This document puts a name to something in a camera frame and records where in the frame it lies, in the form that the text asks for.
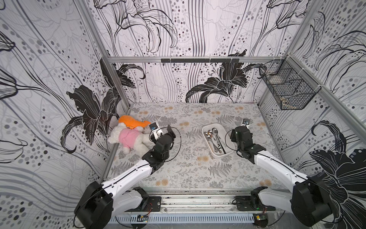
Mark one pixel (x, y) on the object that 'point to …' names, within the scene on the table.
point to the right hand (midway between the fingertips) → (240, 129)
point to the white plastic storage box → (224, 136)
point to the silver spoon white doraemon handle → (208, 137)
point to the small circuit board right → (260, 220)
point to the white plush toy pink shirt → (131, 134)
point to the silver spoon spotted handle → (218, 143)
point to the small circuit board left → (142, 218)
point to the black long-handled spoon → (215, 132)
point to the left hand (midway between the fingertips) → (167, 130)
